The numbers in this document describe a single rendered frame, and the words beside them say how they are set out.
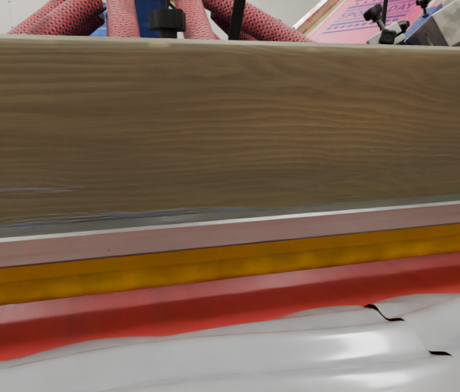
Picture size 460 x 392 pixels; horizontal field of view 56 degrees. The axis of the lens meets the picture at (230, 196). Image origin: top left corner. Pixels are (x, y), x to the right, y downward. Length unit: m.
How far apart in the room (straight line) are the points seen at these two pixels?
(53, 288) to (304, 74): 0.13
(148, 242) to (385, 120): 0.11
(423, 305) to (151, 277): 0.11
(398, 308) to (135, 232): 0.10
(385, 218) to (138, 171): 0.10
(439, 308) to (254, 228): 0.07
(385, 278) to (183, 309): 0.10
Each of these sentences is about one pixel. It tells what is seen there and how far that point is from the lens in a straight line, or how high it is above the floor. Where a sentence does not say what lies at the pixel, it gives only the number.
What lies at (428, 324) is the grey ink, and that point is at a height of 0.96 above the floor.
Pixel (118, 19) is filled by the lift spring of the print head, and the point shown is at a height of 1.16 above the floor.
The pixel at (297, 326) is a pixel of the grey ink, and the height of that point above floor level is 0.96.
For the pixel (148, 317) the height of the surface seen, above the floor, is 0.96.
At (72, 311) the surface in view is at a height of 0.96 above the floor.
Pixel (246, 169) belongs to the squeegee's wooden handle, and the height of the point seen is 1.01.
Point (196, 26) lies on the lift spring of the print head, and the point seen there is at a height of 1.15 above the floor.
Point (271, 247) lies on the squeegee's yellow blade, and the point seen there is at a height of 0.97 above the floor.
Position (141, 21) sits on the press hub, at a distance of 1.00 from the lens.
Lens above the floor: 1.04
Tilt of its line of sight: 13 degrees down
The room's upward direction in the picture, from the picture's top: straight up
